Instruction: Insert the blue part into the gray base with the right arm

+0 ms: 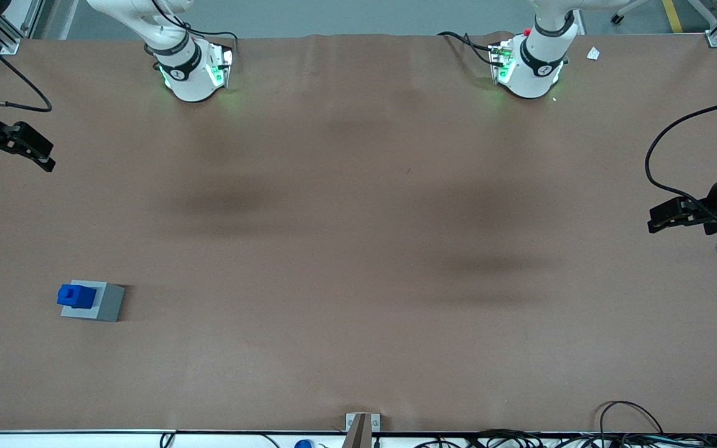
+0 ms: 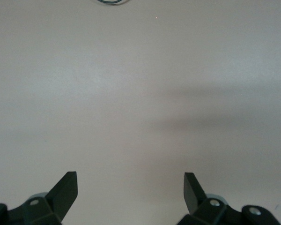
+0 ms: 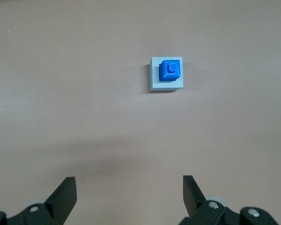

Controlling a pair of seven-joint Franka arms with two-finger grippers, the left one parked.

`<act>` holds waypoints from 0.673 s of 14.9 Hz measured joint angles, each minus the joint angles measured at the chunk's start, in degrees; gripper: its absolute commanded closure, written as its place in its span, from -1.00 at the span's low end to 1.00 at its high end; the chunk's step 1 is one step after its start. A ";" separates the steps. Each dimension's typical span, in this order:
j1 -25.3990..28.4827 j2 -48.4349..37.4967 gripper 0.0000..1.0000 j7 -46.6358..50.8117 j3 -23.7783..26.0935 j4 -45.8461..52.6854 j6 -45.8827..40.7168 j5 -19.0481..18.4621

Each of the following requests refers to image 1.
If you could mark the brown table cover sheet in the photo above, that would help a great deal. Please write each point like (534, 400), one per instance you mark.
(358, 249)

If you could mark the blue round cap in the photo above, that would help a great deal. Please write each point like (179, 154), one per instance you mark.
(303, 444)

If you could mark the gray square base block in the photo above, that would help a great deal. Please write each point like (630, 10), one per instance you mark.
(109, 302)

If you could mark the grey table edge bracket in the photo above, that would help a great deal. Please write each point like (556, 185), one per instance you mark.
(358, 435)

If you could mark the blue plastic part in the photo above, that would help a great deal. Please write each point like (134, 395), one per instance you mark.
(81, 297)

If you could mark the white paper scrap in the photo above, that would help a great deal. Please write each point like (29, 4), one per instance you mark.
(593, 53)

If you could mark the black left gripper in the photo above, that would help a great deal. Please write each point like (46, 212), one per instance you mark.
(711, 212)

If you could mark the metal mounting bracket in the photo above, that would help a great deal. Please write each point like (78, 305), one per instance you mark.
(350, 422)

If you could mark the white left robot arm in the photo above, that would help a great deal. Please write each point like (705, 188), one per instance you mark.
(536, 71)

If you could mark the white table edge rail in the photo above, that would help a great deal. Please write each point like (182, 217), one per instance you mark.
(66, 439)

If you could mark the white chair leg caster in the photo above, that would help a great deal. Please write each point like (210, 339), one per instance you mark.
(629, 7)

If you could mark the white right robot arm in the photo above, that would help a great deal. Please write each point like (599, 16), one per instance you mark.
(187, 78)

